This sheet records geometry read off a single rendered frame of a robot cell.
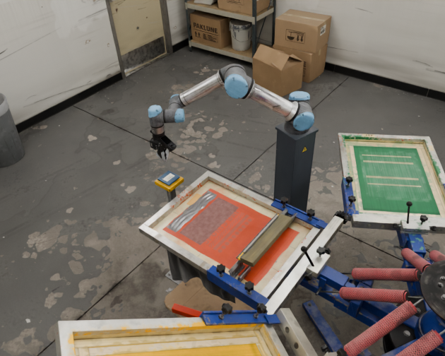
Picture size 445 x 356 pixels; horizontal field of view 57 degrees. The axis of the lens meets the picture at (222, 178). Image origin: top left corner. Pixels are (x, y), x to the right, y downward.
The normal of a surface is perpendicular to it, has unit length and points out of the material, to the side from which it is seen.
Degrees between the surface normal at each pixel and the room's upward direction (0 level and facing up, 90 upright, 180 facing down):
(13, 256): 0
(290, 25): 89
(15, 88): 90
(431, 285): 0
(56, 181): 0
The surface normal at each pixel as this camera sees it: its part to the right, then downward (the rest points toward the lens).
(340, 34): -0.62, 0.53
